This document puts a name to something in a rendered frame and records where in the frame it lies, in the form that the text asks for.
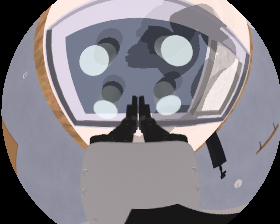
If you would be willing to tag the clear glass jar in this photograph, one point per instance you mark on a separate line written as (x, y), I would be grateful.
(166, 99)
(174, 49)
(107, 103)
(95, 59)

